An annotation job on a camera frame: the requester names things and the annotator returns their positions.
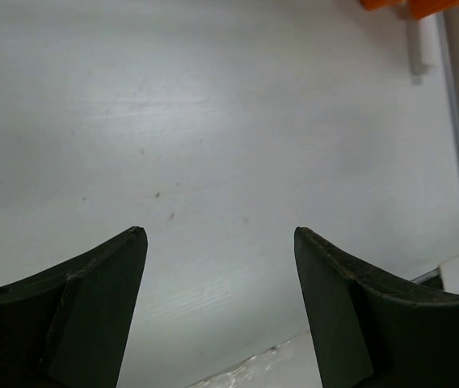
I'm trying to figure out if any orange garment on hanger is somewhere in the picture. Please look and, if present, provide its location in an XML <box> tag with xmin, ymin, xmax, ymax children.
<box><xmin>360</xmin><ymin>0</ymin><xmax>459</xmax><ymax>19</ymax></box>

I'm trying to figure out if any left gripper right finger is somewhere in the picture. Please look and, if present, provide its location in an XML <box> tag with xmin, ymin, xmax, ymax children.
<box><xmin>294</xmin><ymin>227</ymin><xmax>459</xmax><ymax>387</ymax></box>

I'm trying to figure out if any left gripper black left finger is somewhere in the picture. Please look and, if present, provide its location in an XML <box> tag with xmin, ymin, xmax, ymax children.
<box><xmin>0</xmin><ymin>226</ymin><xmax>148</xmax><ymax>387</ymax></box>

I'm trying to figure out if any white metal clothes rack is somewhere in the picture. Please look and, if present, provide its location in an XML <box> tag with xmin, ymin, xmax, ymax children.
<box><xmin>398</xmin><ymin>1</ymin><xmax>440</xmax><ymax>86</ymax></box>

